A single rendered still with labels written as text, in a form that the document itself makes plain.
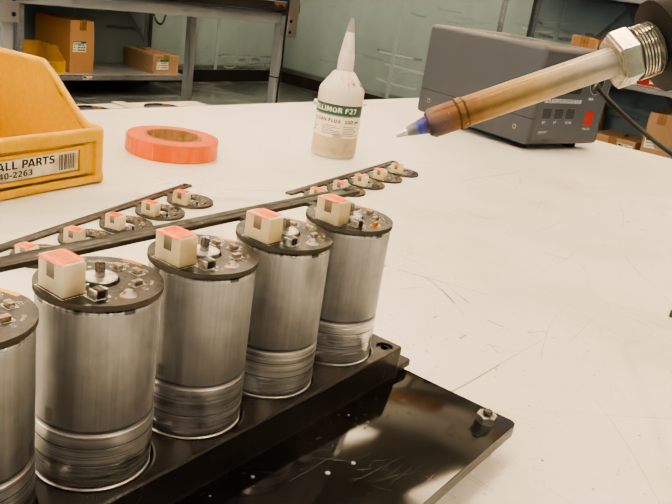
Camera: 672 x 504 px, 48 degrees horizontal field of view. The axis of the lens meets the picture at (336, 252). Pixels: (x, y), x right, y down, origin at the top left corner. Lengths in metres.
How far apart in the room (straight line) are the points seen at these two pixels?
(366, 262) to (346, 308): 0.01
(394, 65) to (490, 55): 5.07
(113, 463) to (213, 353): 0.03
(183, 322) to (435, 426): 0.09
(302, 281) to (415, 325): 0.12
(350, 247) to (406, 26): 5.58
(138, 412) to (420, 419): 0.09
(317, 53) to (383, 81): 0.69
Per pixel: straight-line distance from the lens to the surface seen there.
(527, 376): 0.29
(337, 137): 0.56
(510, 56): 0.75
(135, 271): 0.16
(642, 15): 0.23
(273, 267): 0.18
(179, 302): 0.17
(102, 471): 0.17
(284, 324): 0.19
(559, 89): 0.21
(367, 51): 5.98
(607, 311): 0.37
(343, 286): 0.21
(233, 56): 6.19
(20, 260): 0.17
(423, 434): 0.22
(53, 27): 4.93
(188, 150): 0.50
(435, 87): 0.81
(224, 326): 0.17
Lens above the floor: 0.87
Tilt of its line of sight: 20 degrees down
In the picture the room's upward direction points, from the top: 9 degrees clockwise
